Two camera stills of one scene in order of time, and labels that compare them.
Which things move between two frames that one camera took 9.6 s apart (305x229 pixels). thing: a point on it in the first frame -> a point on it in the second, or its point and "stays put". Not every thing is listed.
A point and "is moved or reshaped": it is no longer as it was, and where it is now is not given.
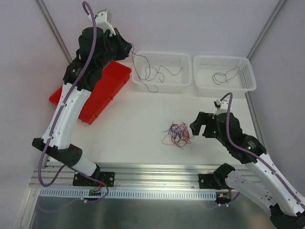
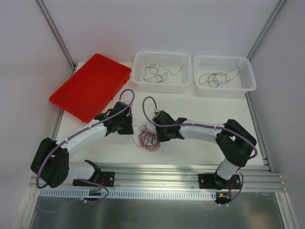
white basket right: x=223 y=77 stays put
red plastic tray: x=114 y=76 stays put
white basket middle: x=162 y=72 stays put
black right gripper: x=206 y=126 -> x=162 y=134
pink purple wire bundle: x=177 y=135 is moved or reshaped
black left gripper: x=121 y=44 -> x=127 y=126
